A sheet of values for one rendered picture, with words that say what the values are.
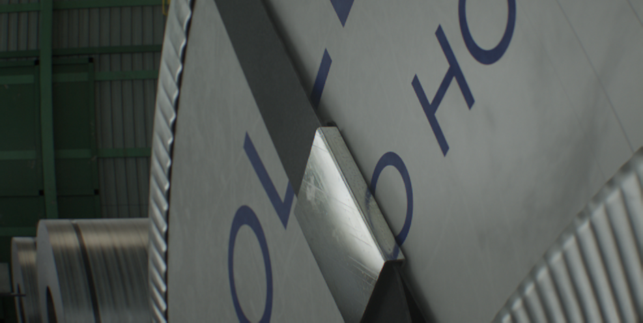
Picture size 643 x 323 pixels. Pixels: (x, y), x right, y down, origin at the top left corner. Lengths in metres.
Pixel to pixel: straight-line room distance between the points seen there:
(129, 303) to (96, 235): 0.44
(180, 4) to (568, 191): 0.31
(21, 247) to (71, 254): 2.44
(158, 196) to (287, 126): 0.20
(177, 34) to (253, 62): 0.12
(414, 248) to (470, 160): 0.04
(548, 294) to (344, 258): 0.10
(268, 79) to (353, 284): 0.10
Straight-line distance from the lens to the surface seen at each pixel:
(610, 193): 0.21
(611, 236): 0.21
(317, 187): 0.33
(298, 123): 0.35
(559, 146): 0.23
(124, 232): 5.15
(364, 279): 0.30
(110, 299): 4.85
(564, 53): 0.22
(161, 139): 0.54
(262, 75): 0.38
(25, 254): 7.29
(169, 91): 0.52
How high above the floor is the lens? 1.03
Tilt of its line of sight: 7 degrees up
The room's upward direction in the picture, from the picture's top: 5 degrees counter-clockwise
